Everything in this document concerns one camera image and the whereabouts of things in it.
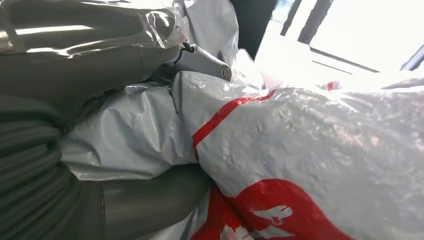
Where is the grey courier package black logo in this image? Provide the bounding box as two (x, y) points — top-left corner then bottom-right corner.
(59, 0), (424, 240)

